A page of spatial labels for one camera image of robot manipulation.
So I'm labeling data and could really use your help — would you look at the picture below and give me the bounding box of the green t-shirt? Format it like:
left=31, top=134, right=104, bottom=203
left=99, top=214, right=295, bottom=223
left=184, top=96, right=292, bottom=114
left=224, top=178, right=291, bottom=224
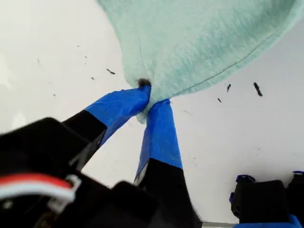
left=97, top=0, right=304, bottom=125

